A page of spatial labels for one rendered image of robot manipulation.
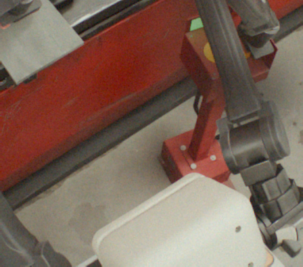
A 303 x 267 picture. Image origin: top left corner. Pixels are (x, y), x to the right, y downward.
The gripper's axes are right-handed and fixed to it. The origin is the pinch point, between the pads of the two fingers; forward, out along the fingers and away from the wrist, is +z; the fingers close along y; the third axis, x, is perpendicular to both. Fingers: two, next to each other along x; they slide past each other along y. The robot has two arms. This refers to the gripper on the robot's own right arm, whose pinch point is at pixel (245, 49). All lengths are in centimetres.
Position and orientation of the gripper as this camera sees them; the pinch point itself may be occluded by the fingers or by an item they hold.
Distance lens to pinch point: 186.1
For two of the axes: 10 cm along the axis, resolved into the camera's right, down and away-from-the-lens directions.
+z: -1.9, 2.5, 9.5
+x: -8.9, 3.7, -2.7
